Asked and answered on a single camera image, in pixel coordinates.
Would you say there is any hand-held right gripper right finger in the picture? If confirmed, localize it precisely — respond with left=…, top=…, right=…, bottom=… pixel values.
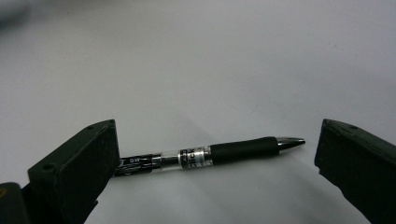
left=314, top=119, right=396, bottom=224

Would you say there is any black gel pen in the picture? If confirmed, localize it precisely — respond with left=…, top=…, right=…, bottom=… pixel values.
left=113, top=135, right=306, bottom=177

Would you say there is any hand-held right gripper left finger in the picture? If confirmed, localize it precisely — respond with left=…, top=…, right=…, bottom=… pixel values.
left=21, top=119, right=121, bottom=224

